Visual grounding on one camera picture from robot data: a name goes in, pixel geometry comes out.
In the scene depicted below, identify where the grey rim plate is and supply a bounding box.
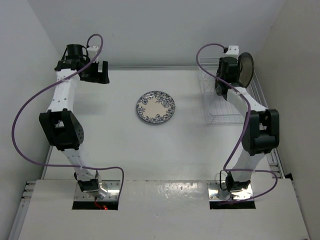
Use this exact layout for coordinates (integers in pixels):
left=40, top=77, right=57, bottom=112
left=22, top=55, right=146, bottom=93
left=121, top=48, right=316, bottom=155
left=238, top=52, right=255, bottom=88

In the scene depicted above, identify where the brown striped rim plate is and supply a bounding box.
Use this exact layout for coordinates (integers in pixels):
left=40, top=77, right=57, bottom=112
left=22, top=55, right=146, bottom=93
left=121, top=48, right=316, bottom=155
left=215, top=75, right=229, bottom=100

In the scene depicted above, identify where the blue floral plate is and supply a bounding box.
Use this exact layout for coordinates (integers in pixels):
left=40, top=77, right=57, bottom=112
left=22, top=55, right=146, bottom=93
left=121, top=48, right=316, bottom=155
left=136, top=90, right=176, bottom=124

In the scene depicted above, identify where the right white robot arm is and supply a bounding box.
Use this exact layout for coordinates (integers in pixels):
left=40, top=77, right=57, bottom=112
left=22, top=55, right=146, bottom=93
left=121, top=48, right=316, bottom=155
left=215, top=52, right=280, bottom=192

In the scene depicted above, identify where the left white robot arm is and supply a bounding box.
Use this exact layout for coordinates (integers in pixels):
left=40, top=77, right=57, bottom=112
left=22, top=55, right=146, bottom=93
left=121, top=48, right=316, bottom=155
left=39, top=44, right=110, bottom=200

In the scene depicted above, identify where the white front board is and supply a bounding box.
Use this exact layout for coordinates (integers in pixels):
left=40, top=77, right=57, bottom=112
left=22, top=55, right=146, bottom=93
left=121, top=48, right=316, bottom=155
left=19, top=179, right=309, bottom=240

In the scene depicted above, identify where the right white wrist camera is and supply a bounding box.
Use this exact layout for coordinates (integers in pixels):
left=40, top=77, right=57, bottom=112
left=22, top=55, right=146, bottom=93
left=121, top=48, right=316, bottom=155
left=223, top=45, right=240, bottom=59

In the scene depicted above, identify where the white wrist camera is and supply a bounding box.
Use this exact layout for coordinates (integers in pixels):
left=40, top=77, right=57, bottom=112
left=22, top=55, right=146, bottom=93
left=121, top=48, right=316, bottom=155
left=86, top=45, right=100, bottom=59
left=223, top=45, right=240, bottom=59

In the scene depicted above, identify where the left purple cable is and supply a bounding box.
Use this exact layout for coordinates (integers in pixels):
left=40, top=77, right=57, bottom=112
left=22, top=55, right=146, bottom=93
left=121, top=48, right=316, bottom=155
left=11, top=34, right=125, bottom=198

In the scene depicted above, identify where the purple cable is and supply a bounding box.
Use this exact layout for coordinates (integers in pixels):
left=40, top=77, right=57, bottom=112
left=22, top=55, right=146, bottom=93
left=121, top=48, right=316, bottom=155
left=195, top=43, right=278, bottom=205
left=11, top=34, right=125, bottom=198

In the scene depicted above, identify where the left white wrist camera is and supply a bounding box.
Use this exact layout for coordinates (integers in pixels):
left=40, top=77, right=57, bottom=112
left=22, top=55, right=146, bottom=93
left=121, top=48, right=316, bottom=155
left=86, top=45, right=100, bottom=59

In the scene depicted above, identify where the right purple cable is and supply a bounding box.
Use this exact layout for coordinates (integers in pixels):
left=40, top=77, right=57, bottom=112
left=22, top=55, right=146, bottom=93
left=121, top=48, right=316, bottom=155
left=195, top=43, right=278, bottom=205

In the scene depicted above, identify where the white wire dish rack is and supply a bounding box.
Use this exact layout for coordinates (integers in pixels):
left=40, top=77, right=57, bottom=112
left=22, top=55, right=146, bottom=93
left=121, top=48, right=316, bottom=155
left=198, top=57, right=268, bottom=125

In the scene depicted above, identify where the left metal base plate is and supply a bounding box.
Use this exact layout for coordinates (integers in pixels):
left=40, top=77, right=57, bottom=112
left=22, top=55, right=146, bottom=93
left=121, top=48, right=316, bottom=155
left=73, top=180, right=121, bottom=202

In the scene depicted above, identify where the metal base plate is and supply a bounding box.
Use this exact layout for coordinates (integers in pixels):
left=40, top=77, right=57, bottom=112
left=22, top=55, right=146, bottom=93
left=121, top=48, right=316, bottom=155
left=73, top=180, right=121, bottom=202
left=207, top=180, right=253, bottom=202

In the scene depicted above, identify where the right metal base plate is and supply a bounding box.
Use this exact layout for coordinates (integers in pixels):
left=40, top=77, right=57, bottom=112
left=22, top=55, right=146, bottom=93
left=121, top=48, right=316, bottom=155
left=207, top=180, right=253, bottom=202

